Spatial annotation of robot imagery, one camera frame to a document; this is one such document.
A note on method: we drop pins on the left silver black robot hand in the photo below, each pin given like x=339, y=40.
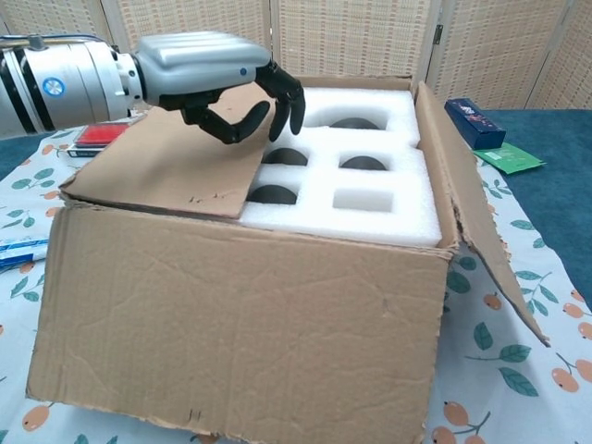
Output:
x=199, y=65

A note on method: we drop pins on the cardboard box with red tape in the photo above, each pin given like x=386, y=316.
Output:
x=231, y=333

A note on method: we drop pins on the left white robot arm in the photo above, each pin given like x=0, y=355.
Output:
x=69, y=83

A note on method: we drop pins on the white foam insert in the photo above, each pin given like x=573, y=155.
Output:
x=402, y=217

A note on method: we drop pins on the dark blue carton box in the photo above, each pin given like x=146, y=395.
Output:
x=474, y=122

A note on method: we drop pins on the red ink pad tin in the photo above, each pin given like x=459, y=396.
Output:
x=97, y=136

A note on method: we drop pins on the small black bowl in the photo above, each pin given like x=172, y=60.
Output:
x=286, y=158

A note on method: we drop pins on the woven bamboo folding screen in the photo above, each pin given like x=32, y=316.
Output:
x=351, y=37

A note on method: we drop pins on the large black bowl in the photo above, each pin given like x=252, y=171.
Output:
x=352, y=124

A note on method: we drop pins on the blue white toothpaste tube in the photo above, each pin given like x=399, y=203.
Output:
x=23, y=250

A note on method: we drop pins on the green sachet packet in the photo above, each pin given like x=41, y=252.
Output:
x=509, y=159

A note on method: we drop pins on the floral print tablecloth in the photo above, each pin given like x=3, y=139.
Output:
x=509, y=379

